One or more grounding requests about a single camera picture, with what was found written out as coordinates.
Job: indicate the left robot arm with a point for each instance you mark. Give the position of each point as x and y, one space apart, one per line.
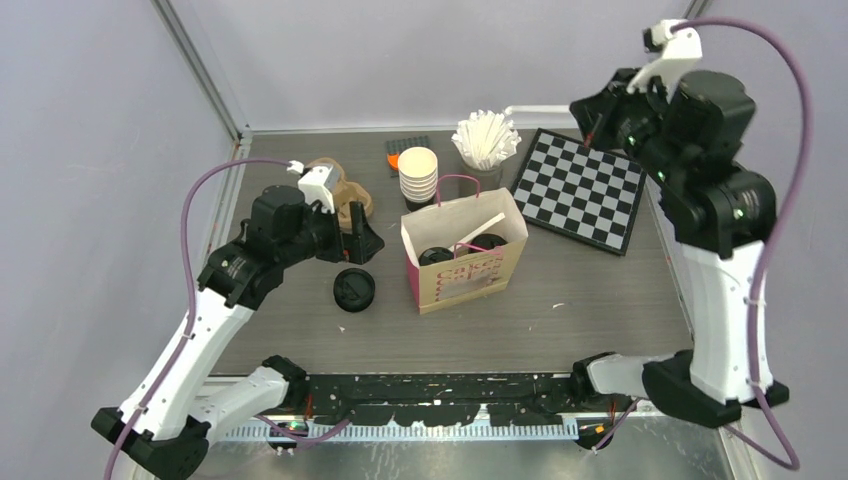
163 426

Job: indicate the white paper-wrapped straws bundle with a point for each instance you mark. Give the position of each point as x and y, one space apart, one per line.
486 139

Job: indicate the black white checkerboard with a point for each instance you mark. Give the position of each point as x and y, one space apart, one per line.
587 195

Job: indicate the stack of paper cups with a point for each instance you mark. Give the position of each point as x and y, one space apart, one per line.
418 176

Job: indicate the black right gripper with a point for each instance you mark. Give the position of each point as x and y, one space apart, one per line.
595 111

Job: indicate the paper straw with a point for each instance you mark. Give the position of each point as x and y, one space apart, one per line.
480 230
537 109

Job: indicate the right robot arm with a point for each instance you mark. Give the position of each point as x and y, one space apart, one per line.
722 215

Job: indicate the yellow pink paper bag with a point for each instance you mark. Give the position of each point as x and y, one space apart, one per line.
473 273

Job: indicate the stack of black cup lids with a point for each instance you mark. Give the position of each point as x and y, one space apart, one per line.
354 290

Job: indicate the orange curved toy piece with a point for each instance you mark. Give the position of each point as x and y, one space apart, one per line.
392 160

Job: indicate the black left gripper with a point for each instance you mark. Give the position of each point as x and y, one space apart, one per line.
358 246

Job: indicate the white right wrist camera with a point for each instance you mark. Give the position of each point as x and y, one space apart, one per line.
679 48

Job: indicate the brown pulp cup carrier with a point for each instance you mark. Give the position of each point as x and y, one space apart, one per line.
346 192

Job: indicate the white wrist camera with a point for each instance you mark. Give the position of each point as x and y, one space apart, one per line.
318 181
679 48

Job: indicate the small dark mat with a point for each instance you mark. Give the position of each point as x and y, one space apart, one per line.
398 146

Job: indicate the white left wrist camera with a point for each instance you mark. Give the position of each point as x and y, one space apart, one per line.
318 181

